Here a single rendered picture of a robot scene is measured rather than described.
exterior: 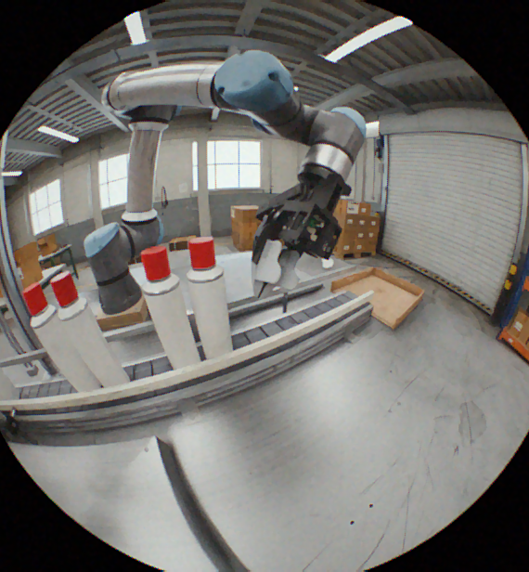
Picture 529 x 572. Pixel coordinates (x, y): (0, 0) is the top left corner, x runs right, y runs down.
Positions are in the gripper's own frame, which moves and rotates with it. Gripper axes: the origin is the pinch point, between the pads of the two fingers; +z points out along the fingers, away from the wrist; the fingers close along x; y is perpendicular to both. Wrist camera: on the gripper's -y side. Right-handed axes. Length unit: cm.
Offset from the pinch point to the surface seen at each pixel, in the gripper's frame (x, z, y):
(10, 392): -47, 36, 1
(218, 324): -5.6, 6.1, 2.6
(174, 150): -52, -155, -532
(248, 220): 129, -40, -280
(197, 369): -7.2, 13.3, 4.5
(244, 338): 3.7, 10.9, -1.9
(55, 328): -29.2, 13.6, 1.2
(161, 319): -13.6, 7.0, 2.6
